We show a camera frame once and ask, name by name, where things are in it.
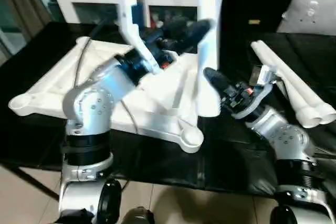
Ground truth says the grey cushion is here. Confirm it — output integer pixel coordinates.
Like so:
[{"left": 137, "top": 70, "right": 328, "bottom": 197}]
[{"left": 277, "top": 0, "right": 336, "bottom": 36}]

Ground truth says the black work mat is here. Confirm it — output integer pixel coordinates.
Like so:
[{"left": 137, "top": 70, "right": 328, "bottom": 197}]
[{"left": 0, "top": 22, "right": 336, "bottom": 196}]

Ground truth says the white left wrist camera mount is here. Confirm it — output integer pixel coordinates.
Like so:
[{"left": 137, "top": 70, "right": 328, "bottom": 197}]
[{"left": 117, "top": 0, "right": 161, "bottom": 75}]

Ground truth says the dark rounded robot foot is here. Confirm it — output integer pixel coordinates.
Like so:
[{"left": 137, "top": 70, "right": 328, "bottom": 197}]
[{"left": 122, "top": 207, "right": 155, "bottom": 224}]

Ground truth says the black metal frame bar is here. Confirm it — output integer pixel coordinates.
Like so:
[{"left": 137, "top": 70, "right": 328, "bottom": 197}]
[{"left": 13, "top": 167, "right": 60, "bottom": 198}]

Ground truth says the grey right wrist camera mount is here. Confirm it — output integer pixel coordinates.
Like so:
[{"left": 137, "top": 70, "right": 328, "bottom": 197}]
[{"left": 232, "top": 63, "right": 279, "bottom": 120}]

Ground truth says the brown grey curtain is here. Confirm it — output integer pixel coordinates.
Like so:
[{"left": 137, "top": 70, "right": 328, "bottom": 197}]
[{"left": 0, "top": 0, "right": 57, "bottom": 51}]

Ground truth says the white plastic table top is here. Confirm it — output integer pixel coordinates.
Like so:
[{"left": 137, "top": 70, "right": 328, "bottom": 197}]
[{"left": 7, "top": 36, "right": 205, "bottom": 154}]

